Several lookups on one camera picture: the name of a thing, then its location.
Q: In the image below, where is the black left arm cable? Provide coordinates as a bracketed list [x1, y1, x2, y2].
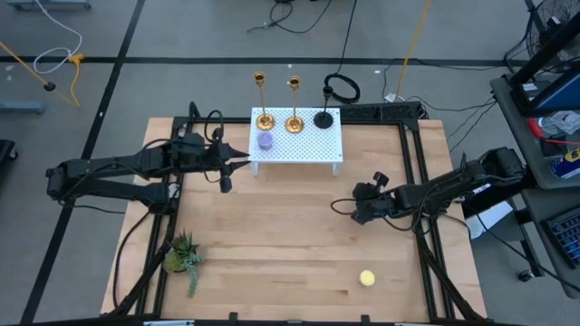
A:
[111, 208, 154, 310]

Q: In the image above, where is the gold candlestick holder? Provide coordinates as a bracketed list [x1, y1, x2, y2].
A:
[253, 71, 276, 131]
[285, 75, 305, 135]

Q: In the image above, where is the blue yellow spray can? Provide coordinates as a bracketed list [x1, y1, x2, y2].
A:
[549, 148, 580, 180]

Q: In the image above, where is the grey blue trolley foot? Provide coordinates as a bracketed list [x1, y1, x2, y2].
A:
[0, 101, 46, 115]
[6, 0, 92, 12]

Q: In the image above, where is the blue screen monitor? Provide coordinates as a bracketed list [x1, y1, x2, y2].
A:
[510, 67, 580, 117]

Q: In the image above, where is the black floor fan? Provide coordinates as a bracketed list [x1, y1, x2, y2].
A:
[525, 0, 580, 76]

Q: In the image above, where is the black aluminium table frame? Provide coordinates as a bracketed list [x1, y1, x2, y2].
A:
[101, 101, 488, 325]

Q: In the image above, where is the clear plastic bag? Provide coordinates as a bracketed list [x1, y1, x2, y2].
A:
[541, 110, 580, 138]

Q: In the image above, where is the green potted succulent plant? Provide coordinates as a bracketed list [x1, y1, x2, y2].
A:
[162, 231, 208, 299]

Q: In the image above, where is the red handled tool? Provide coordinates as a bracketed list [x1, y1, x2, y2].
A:
[527, 117, 546, 140]

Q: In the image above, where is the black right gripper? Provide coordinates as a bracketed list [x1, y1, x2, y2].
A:
[350, 182, 399, 226]

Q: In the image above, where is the black keyboard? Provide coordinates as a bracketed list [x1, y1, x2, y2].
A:
[542, 206, 580, 269]

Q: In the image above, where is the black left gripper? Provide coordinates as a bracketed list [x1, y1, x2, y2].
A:
[169, 132, 252, 177]

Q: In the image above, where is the purple cup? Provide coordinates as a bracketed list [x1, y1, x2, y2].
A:
[256, 130, 275, 151]

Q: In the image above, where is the grey equipment cart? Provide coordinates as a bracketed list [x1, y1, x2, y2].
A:
[490, 74, 580, 300]

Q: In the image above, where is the black power box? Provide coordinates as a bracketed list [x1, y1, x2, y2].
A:
[338, 101, 428, 121]

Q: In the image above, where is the yellow plug cable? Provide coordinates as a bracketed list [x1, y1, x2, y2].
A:
[67, 53, 85, 108]

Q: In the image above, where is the black coiled cable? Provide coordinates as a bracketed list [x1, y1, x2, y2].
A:
[324, 0, 363, 105]

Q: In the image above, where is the black chair caster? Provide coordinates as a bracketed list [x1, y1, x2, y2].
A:
[0, 139, 19, 163]

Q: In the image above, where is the white floor cable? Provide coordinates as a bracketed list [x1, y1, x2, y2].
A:
[32, 0, 84, 76]

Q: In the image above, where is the black floor cable bundle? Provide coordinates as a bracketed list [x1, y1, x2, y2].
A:
[246, 0, 333, 35]

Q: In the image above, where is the long yellow extension cable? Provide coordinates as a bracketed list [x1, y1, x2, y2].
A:
[394, 0, 431, 100]

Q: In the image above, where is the white perforated metal shelf riser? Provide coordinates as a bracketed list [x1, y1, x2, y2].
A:
[247, 107, 344, 177]

